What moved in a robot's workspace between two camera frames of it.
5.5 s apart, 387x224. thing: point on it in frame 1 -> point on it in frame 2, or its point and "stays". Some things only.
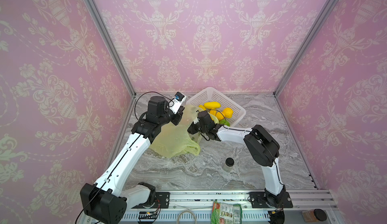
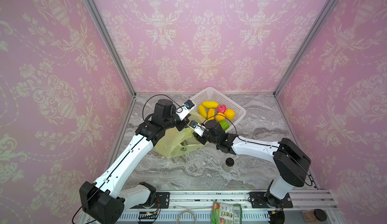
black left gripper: [178, 116] -> [183, 122]
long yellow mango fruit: [212, 105] stays
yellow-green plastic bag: [175, 140] stays
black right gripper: [200, 120] -> [201, 137]
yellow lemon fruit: [228, 112] stays
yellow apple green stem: [219, 116] stays
